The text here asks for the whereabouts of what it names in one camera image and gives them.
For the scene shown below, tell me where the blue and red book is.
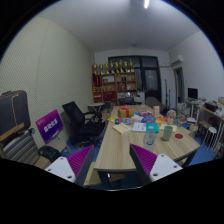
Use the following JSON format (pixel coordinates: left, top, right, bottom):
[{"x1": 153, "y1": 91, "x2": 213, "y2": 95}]
[{"x1": 140, "y1": 116, "x2": 157, "y2": 124}]

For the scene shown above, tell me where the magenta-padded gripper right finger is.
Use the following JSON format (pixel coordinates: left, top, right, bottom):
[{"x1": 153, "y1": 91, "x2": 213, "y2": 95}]
[{"x1": 129, "y1": 143, "x2": 184, "y2": 187}]

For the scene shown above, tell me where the grey armchair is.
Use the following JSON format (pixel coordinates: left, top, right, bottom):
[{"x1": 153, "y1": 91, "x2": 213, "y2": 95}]
[{"x1": 145, "y1": 96, "x2": 166, "y2": 113}]

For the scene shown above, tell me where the pale yellow book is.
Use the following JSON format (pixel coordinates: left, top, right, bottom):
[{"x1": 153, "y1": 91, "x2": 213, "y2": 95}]
[{"x1": 112, "y1": 122, "x2": 133, "y2": 135}]

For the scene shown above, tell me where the small round side table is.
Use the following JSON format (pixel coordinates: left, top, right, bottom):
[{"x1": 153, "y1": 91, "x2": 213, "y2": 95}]
[{"x1": 87, "y1": 101, "x2": 106, "y2": 114}]

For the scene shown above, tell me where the white booklet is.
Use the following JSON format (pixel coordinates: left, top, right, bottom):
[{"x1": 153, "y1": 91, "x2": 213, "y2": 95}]
[{"x1": 131, "y1": 121, "x2": 148, "y2": 133}]

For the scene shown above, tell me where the long wooden side desk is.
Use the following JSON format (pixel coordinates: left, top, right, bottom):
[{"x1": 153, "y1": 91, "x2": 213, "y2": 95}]
[{"x1": 186, "y1": 99, "x2": 224, "y2": 148}]

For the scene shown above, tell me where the pink flower pot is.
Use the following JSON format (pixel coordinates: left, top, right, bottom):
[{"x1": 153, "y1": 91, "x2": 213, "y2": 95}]
[{"x1": 166, "y1": 109, "x2": 177, "y2": 126}]

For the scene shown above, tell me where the kraft paper envelope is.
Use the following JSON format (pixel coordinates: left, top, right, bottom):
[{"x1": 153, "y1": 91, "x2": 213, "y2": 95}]
[{"x1": 159, "y1": 123, "x2": 178, "y2": 133}]

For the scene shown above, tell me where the white round stool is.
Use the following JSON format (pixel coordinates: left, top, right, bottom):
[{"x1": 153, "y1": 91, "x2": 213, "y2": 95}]
[{"x1": 203, "y1": 126, "x2": 218, "y2": 148}]

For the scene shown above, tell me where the yellow gift box red ribbon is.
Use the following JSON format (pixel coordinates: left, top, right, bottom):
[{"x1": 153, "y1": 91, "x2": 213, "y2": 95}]
[{"x1": 117, "y1": 104, "x2": 136, "y2": 119}]

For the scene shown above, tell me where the purple sign board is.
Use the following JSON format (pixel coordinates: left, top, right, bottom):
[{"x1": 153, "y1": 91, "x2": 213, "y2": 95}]
[{"x1": 35, "y1": 108, "x2": 65, "y2": 144}]

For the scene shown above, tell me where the white wall air conditioner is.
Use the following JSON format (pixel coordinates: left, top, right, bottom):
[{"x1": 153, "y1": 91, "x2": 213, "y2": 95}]
[{"x1": 169, "y1": 54, "x2": 184, "y2": 66}]

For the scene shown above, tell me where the light green cup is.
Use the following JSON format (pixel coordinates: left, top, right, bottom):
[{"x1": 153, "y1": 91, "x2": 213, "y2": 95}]
[{"x1": 162, "y1": 125, "x2": 174, "y2": 142}]

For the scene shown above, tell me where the pile of books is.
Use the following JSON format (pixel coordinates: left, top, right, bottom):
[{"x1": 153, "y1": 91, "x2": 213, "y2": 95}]
[{"x1": 176, "y1": 103, "x2": 193, "y2": 129}]

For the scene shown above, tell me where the wooden shelf unit with trophies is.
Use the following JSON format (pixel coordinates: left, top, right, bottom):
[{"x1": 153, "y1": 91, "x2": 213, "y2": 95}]
[{"x1": 91, "y1": 59, "x2": 138, "y2": 104}]

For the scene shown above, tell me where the clear plastic water bottle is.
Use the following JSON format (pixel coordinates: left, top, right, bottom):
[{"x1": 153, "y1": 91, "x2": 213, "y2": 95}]
[{"x1": 143, "y1": 124, "x2": 157, "y2": 153}]

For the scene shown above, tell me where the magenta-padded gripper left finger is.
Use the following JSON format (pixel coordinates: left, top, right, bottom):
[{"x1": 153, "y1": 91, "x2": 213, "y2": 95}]
[{"x1": 44, "y1": 144, "x2": 96, "y2": 188}]

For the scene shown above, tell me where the dark suitcase with tan trim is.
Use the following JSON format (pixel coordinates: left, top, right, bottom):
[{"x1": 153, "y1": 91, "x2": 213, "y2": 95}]
[{"x1": 0, "y1": 89, "x2": 32, "y2": 138}]

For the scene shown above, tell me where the black computer monitor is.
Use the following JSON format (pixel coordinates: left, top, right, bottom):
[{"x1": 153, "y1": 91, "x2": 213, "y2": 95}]
[{"x1": 187, "y1": 87, "x2": 199, "y2": 100}]

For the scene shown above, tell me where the orange book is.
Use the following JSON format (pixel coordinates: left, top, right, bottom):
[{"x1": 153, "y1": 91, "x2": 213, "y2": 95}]
[{"x1": 155, "y1": 116, "x2": 169, "y2": 124}]

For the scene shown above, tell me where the small orange standing box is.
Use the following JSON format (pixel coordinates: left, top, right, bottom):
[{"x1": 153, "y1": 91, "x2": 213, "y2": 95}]
[{"x1": 152, "y1": 105, "x2": 161, "y2": 118}]

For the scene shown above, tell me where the pink flat box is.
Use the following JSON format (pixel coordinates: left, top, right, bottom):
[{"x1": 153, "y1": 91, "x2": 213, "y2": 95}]
[{"x1": 137, "y1": 110, "x2": 153, "y2": 118}]

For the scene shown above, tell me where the black bag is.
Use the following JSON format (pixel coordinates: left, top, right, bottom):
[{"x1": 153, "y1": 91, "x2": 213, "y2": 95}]
[{"x1": 37, "y1": 145, "x2": 63, "y2": 164}]

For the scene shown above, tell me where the black office chair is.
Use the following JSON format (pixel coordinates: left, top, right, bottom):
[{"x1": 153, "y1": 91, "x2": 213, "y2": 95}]
[{"x1": 61, "y1": 100, "x2": 107, "y2": 146}]

